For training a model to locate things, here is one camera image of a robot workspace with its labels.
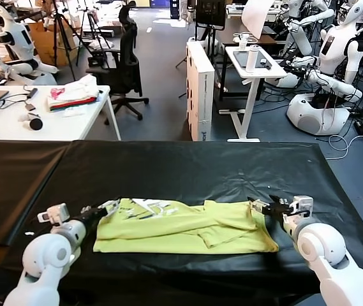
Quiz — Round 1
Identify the brownish black table cover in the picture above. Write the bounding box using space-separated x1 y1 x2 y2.
0 139 73 246

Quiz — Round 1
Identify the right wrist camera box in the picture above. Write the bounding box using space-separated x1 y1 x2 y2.
289 196 315 217

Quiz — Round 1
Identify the large black tablecloth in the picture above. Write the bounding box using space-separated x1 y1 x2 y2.
0 139 363 306

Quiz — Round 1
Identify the tall white cardboard box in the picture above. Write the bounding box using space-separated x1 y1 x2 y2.
186 40 216 142

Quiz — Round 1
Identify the small white standing desk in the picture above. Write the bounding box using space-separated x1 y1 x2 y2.
218 45 289 143

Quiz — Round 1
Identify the large white sheet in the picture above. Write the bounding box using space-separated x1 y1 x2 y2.
242 0 273 39

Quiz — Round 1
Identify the stack of folded clothes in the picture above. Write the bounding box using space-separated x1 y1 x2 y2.
47 73 101 112

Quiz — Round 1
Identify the white floor cable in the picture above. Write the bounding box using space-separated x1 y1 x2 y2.
326 133 363 159

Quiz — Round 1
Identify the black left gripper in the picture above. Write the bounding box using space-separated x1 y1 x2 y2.
79 199 121 226

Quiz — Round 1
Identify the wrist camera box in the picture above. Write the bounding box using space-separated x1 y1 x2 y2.
289 196 315 217
37 203 70 226

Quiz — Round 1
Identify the dark tablet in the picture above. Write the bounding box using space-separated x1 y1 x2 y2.
233 50 273 69

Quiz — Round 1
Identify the yellow t-shirt with print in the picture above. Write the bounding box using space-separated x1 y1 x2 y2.
92 197 279 255

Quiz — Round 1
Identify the white humanoid robot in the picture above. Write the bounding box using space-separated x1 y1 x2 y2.
285 0 363 136
283 0 335 55
0 0 59 85

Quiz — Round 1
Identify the brown cardboard box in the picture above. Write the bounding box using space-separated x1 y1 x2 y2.
27 20 82 68

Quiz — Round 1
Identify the white water bottle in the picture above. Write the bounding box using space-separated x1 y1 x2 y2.
246 44 261 73

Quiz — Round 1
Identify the black camera tripod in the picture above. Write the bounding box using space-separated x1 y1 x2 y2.
75 8 112 68
42 0 83 82

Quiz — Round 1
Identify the white office desk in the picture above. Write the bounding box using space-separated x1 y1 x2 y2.
0 84 122 141

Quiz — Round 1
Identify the black monitor on stand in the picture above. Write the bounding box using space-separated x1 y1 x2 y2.
195 0 233 103

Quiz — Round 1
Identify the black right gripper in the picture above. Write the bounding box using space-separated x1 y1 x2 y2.
247 194 292 217

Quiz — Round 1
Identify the black office chair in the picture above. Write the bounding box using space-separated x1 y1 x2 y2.
85 1 150 125

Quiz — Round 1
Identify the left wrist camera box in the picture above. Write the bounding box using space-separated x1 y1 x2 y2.
37 203 70 226

